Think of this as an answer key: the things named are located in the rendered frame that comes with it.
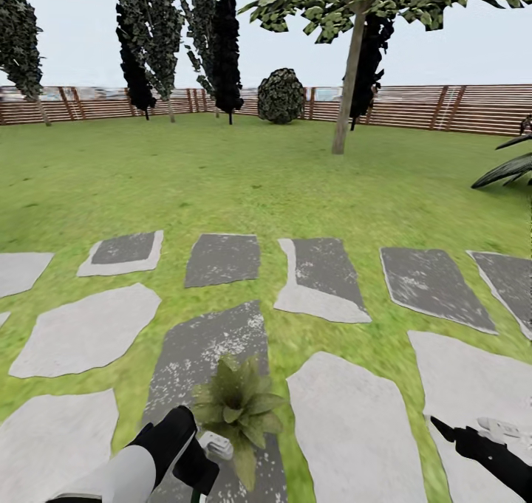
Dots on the bush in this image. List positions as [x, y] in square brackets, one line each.
[517, 167]
[280, 97]

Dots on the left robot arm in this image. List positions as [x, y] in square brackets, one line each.
[134, 472]

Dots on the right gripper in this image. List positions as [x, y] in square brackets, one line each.
[470, 444]

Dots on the pot plant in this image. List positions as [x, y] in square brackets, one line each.
[238, 405]

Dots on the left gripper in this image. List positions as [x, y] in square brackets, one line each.
[200, 475]

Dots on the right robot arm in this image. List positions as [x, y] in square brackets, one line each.
[488, 447]

